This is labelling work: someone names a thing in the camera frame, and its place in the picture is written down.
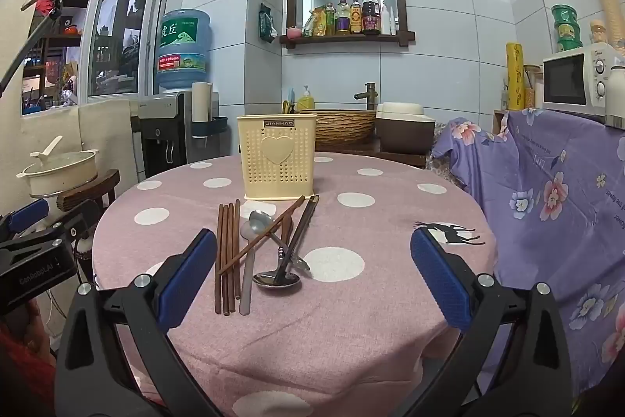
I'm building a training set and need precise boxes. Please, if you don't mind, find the dark wooden wall shelf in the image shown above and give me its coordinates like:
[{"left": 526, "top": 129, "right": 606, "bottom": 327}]
[{"left": 280, "top": 0, "right": 416, "bottom": 50}]

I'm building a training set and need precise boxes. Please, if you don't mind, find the yellow food packet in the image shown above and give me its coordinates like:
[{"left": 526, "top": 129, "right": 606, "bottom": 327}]
[{"left": 303, "top": 5, "right": 328, "bottom": 38}]

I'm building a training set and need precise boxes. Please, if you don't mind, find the cream cloth cover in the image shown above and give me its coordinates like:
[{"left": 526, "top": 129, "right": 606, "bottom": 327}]
[{"left": 0, "top": 0, "right": 143, "bottom": 213}]

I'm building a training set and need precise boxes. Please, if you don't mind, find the water dispenser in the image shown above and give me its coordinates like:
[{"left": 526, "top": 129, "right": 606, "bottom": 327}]
[{"left": 138, "top": 91, "right": 219, "bottom": 179}]

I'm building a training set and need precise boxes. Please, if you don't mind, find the white ladle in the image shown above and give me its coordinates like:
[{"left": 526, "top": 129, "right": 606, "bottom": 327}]
[{"left": 30, "top": 136, "right": 64, "bottom": 165}]

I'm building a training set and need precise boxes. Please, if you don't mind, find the purple floral cloth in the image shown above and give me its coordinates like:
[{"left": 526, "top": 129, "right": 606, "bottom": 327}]
[{"left": 432, "top": 107, "right": 625, "bottom": 398}]

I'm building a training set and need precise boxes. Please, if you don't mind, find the white paper cup tube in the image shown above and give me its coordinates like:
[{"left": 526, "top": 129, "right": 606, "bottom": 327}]
[{"left": 192, "top": 82, "right": 214, "bottom": 125}]

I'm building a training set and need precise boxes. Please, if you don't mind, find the pink polka dot tablecloth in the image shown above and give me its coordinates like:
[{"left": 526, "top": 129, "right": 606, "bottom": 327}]
[{"left": 92, "top": 152, "right": 499, "bottom": 417}]

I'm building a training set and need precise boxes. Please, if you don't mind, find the dark soy sauce bottle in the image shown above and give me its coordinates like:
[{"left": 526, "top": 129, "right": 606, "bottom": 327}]
[{"left": 362, "top": 0, "right": 382, "bottom": 36}]

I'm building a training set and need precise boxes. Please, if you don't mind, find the glass jar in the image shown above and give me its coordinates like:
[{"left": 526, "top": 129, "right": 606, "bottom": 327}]
[{"left": 523, "top": 64, "right": 544, "bottom": 109}]

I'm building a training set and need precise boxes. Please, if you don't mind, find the teal cup holder tray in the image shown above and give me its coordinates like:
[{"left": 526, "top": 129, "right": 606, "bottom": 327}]
[{"left": 190, "top": 116, "right": 229, "bottom": 137}]

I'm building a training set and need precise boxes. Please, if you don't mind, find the cluttered wooden shelf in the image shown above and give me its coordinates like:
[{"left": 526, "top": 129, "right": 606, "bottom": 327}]
[{"left": 21, "top": 0, "right": 93, "bottom": 115}]

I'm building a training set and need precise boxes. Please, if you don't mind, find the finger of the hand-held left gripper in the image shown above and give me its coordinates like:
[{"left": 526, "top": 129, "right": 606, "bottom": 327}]
[
  {"left": 27, "top": 199, "right": 102, "bottom": 248},
  {"left": 0, "top": 198, "right": 50, "bottom": 243}
]

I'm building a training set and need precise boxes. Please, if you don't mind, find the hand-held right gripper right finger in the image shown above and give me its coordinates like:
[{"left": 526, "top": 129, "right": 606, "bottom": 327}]
[{"left": 410, "top": 226, "right": 572, "bottom": 417}]

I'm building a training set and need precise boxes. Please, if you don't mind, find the brass faucet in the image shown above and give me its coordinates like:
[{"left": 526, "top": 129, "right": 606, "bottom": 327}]
[{"left": 354, "top": 82, "right": 378, "bottom": 111}]

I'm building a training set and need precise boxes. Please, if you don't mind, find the cream cooking pot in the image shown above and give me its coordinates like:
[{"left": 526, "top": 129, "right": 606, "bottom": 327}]
[{"left": 17, "top": 148, "right": 101, "bottom": 198}]

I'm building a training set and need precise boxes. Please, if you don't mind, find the sliding glass window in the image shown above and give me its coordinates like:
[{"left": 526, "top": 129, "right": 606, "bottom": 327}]
[{"left": 87, "top": 0, "right": 173, "bottom": 99}]

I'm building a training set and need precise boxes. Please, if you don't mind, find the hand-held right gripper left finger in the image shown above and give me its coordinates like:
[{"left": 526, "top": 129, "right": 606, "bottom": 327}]
[{"left": 55, "top": 228, "right": 219, "bottom": 417}]

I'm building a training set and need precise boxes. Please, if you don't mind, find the white microwave oven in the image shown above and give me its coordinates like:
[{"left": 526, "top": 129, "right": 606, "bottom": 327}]
[{"left": 542, "top": 47, "right": 625, "bottom": 116}]

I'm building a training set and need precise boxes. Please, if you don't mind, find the matte grey spoon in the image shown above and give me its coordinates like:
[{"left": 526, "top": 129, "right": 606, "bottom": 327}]
[{"left": 238, "top": 220, "right": 259, "bottom": 316}]

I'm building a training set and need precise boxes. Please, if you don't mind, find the yellow wrapped roll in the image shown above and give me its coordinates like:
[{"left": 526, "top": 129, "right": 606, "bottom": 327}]
[{"left": 505, "top": 43, "right": 526, "bottom": 111}]

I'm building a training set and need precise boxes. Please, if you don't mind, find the brown-handled steel spoon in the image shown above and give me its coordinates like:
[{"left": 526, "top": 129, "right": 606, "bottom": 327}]
[{"left": 253, "top": 214, "right": 301, "bottom": 290}]

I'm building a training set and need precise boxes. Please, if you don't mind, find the cream perforated utensil holder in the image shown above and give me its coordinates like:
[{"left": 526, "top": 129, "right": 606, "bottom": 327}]
[{"left": 237, "top": 113, "right": 319, "bottom": 202}]

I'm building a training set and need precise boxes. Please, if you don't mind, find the brown and cream box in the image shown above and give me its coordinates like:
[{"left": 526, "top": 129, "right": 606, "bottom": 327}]
[{"left": 375, "top": 102, "right": 437, "bottom": 155}]

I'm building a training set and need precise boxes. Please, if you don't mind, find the blue water bottle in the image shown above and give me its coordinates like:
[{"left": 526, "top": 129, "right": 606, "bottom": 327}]
[{"left": 156, "top": 9, "right": 214, "bottom": 94}]

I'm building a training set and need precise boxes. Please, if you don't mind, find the green hanging packet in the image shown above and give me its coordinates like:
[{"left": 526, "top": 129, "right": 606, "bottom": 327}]
[{"left": 258, "top": 3, "right": 279, "bottom": 45}]

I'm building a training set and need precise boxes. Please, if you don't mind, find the wicker wash basin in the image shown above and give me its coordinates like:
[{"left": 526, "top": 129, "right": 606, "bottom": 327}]
[{"left": 299, "top": 108, "right": 377, "bottom": 147}]

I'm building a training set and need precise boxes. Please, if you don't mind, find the person's left forearm red sleeve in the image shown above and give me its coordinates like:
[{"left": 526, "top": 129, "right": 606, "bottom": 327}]
[{"left": 0, "top": 300, "right": 58, "bottom": 417}]

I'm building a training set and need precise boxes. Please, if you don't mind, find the purple label bottle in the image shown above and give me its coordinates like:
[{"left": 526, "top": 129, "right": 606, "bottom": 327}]
[{"left": 336, "top": 0, "right": 351, "bottom": 35}]

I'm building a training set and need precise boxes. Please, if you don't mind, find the black chopstick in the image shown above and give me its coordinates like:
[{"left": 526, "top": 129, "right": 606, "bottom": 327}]
[
  {"left": 286, "top": 196, "right": 316, "bottom": 261},
  {"left": 291, "top": 195, "right": 320, "bottom": 264}
]

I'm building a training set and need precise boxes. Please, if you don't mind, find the shiny steel spoon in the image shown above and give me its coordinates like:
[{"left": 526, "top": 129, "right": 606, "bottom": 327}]
[{"left": 249, "top": 210, "right": 312, "bottom": 272}]

